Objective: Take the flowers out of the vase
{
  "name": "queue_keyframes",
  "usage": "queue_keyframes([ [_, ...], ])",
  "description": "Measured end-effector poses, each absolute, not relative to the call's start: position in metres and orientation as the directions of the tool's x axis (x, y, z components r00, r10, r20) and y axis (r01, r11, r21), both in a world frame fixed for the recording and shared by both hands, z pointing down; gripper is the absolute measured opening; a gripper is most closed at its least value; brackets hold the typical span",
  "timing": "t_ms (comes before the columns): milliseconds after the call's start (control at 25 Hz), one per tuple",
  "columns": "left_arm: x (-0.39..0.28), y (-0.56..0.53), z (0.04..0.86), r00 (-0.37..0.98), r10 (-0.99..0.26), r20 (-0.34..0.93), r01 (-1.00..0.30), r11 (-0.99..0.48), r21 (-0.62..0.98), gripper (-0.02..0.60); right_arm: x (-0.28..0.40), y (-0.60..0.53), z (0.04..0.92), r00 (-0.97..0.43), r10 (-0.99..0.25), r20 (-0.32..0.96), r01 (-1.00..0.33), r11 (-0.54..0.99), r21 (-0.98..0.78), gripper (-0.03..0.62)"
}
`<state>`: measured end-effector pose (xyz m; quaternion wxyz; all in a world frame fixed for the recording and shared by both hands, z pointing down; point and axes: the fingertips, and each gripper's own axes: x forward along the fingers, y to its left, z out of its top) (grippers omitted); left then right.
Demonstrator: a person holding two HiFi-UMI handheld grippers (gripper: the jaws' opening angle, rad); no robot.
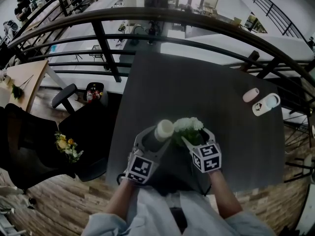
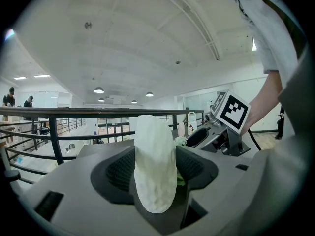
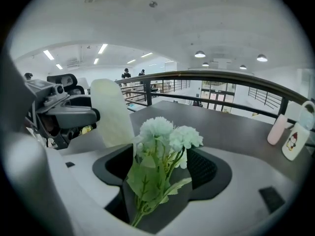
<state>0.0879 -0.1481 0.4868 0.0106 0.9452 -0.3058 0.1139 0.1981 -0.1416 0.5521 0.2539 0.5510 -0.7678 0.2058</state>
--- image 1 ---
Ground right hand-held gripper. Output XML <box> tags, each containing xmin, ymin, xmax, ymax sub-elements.
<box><xmin>181</xmin><ymin>128</ymin><xmax>222</xmax><ymax>174</ymax></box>

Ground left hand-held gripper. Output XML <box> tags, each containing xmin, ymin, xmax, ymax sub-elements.
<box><xmin>125</xmin><ymin>126</ymin><xmax>172</xmax><ymax>186</ymax></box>

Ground white vase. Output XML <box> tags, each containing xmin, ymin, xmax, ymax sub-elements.
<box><xmin>154</xmin><ymin>119</ymin><xmax>175</xmax><ymax>143</ymax></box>

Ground white flowers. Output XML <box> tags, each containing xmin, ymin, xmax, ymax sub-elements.
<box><xmin>173</xmin><ymin>117</ymin><xmax>205</xmax><ymax>148</ymax></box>

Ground person's left forearm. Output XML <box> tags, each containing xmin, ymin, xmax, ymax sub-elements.
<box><xmin>105</xmin><ymin>178</ymin><xmax>138</xmax><ymax>216</ymax></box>

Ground person's right forearm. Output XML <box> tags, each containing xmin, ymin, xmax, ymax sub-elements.
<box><xmin>209</xmin><ymin>170</ymin><xmax>243</xmax><ymax>217</ymax></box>

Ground dark table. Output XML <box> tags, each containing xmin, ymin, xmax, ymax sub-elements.
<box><xmin>105</xmin><ymin>50</ymin><xmax>286</xmax><ymax>194</ymax></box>

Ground person's light shirt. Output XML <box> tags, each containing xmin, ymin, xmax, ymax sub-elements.
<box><xmin>81</xmin><ymin>185</ymin><xmax>276</xmax><ymax>236</ymax></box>

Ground pink cup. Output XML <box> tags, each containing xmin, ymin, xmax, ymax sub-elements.
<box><xmin>242</xmin><ymin>87</ymin><xmax>260</xmax><ymax>103</ymax></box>

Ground waste bin with rubbish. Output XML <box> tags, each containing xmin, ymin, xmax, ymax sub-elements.
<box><xmin>85</xmin><ymin>82</ymin><xmax>104</xmax><ymax>104</ymax></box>

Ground yellow flower bouquet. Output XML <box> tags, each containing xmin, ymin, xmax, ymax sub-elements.
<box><xmin>54</xmin><ymin>131</ymin><xmax>84</xmax><ymax>163</ymax></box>

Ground black office chair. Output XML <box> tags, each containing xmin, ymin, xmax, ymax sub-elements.
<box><xmin>0</xmin><ymin>84</ymin><xmax>116</xmax><ymax>191</ymax></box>

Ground black curved railing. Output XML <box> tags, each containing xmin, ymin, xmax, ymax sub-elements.
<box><xmin>7</xmin><ymin>7</ymin><xmax>315</xmax><ymax>88</ymax></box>

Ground wooden desk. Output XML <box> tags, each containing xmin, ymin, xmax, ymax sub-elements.
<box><xmin>0</xmin><ymin>59</ymin><xmax>50</xmax><ymax>113</ymax></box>

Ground green artificial plant stem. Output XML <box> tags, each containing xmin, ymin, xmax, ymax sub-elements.
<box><xmin>11</xmin><ymin>74</ymin><xmax>34</xmax><ymax>100</ymax></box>

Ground crumpled white plastic wrap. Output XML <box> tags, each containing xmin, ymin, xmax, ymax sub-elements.
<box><xmin>0</xmin><ymin>184</ymin><xmax>25</xmax><ymax>213</ymax></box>

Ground black straight railing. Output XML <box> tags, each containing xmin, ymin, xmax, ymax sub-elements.
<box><xmin>7</xmin><ymin>0</ymin><xmax>119</xmax><ymax>49</ymax></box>
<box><xmin>243</xmin><ymin>0</ymin><xmax>307</xmax><ymax>43</ymax></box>

